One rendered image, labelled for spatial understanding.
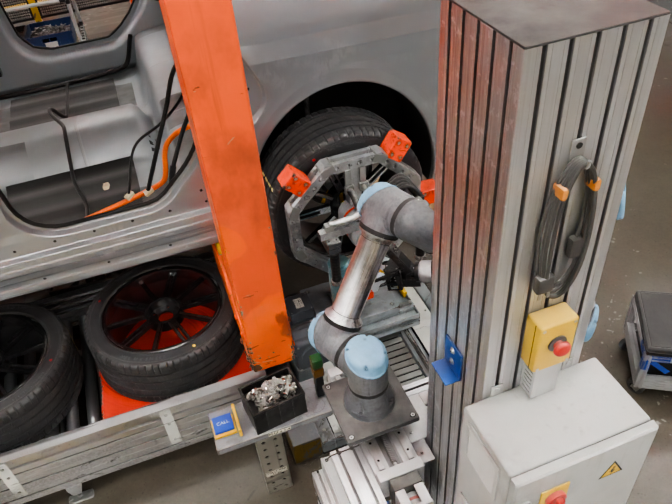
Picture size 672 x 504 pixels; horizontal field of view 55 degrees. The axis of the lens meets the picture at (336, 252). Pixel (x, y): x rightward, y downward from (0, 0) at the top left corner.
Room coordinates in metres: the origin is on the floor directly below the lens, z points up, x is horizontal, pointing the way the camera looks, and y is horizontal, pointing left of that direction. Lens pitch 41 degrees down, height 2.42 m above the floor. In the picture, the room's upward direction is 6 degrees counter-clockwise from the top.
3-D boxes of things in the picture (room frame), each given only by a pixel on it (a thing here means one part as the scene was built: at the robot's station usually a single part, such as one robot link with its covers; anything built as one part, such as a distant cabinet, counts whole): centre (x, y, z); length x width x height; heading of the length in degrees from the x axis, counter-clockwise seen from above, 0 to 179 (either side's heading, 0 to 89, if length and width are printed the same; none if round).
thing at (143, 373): (1.98, 0.75, 0.39); 0.66 x 0.66 x 0.24
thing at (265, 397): (1.44, 0.28, 0.51); 0.20 x 0.14 x 0.13; 114
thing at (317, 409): (1.43, 0.30, 0.44); 0.43 x 0.17 x 0.03; 107
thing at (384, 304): (2.20, -0.04, 0.32); 0.40 x 0.30 x 0.28; 107
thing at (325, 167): (2.04, -0.09, 0.85); 0.54 x 0.07 x 0.54; 107
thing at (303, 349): (1.98, 0.18, 0.26); 0.42 x 0.18 x 0.35; 17
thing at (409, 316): (2.21, -0.08, 0.13); 0.50 x 0.36 x 0.10; 107
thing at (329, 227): (1.89, -0.03, 1.03); 0.19 x 0.18 x 0.11; 17
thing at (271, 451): (1.42, 0.32, 0.21); 0.10 x 0.10 x 0.42; 17
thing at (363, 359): (1.18, -0.05, 0.98); 0.13 x 0.12 x 0.14; 38
